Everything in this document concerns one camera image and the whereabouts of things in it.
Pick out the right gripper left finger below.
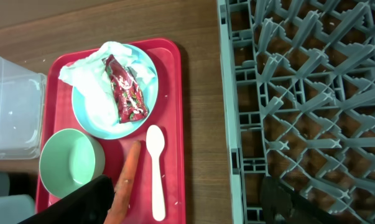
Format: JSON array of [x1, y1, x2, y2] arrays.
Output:
[[20, 175, 114, 224]]

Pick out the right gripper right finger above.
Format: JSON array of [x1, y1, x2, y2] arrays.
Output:
[[260, 177, 339, 224]]

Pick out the orange carrot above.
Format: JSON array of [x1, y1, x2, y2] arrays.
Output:
[[104, 141, 141, 224]]

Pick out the mint green bowl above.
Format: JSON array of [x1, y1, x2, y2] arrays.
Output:
[[39, 128, 105, 198]]

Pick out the light blue small bowl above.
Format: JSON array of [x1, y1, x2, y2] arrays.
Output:
[[0, 195, 35, 224]]

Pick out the red snack wrapper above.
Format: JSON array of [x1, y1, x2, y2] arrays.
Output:
[[102, 55, 149, 123]]

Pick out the white napkin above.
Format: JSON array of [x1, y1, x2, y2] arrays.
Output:
[[59, 41, 157, 127]]

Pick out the grey dishwasher rack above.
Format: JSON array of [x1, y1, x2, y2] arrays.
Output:
[[217, 0, 375, 223]]

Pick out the red serving tray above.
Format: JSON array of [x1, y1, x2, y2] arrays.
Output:
[[42, 38, 186, 223]]

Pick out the white plastic spoon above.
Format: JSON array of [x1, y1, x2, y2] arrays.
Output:
[[146, 125, 166, 222]]

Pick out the clear plastic bin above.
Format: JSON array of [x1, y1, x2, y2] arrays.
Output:
[[0, 57, 47, 160]]

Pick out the light blue plate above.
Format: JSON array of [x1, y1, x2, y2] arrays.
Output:
[[71, 43, 159, 140]]

